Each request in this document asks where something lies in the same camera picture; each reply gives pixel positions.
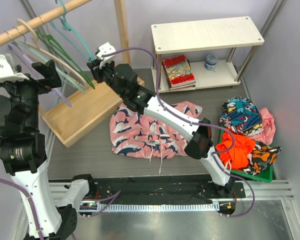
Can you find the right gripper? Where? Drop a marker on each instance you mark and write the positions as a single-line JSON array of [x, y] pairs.
[[97, 72]]

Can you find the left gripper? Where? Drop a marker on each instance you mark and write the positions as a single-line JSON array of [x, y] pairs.
[[47, 70]]

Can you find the teal hanger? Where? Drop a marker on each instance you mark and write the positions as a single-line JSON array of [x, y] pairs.
[[88, 55]]

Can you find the pink patterned shorts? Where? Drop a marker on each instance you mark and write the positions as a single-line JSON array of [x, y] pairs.
[[142, 136]]

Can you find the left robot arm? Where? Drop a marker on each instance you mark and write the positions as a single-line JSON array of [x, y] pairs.
[[23, 153]]

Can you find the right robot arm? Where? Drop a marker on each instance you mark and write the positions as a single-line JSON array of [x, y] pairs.
[[124, 82]]

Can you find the mint green hanger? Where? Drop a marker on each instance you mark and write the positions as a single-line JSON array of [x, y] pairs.
[[58, 70]]

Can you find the wooden hanger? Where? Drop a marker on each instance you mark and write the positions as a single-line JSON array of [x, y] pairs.
[[38, 49]]

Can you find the lilac hanger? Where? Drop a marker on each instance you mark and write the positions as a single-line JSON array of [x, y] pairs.
[[28, 63]]

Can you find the dark green hanger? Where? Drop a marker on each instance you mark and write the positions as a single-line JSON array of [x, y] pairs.
[[52, 44]]

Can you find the wooden clothes rack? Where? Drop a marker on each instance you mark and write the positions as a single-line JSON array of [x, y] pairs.
[[88, 109]]

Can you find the red patterned book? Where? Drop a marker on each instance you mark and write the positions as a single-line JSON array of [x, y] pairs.
[[178, 72]]

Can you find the white two-tier shelf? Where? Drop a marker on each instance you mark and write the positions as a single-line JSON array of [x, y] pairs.
[[208, 35]]

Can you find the blue white cup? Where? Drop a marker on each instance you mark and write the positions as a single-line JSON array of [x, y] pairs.
[[210, 62]]

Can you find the blue patterned garment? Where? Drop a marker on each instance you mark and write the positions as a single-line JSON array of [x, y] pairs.
[[241, 116]]

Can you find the pink garment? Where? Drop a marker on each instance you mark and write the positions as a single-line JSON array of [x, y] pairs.
[[268, 128]]

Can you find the black orange patterned garment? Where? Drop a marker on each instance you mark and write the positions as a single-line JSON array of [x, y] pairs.
[[261, 158]]

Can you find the green plastic tray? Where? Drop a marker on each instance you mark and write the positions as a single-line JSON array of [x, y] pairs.
[[264, 176]]

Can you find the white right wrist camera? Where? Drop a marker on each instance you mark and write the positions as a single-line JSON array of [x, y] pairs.
[[105, 49]]

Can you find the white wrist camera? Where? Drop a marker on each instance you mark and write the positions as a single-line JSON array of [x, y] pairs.
[[105, 49], [8, 71]]

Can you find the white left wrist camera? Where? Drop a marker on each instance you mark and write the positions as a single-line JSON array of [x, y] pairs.
[[8, 71]]

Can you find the white slotted cable duct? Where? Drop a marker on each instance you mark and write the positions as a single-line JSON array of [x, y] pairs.
[[134, 208]]

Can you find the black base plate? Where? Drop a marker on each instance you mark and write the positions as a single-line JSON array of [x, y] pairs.
[[162, 190]]

